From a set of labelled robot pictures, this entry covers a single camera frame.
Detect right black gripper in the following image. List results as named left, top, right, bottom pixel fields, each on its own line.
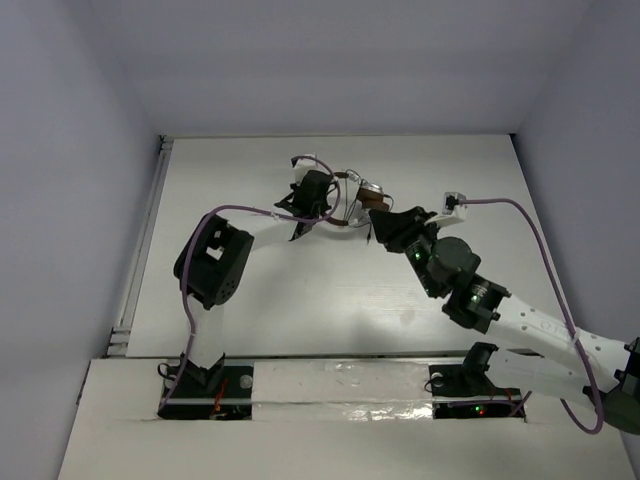
left=369, top=206, right=442, bottom=298

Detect brown silver headphones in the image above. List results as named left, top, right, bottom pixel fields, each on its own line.
left=327, top=169, right=395, bottom=229

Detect left side aluminium rail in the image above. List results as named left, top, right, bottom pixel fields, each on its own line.
left=104, top=135, right=174, bottom=358

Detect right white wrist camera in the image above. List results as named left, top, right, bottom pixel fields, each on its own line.
left=427, top=192, right=467, bottom=228

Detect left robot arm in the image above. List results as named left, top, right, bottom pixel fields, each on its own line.
left=164, top=170, right=335, bottom=399

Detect white foil taped panel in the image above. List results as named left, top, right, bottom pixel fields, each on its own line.
left=251, top=360, right=433, bottom=422

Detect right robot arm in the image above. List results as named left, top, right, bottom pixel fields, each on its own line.
left=369, top=193, right=639, bottom=435

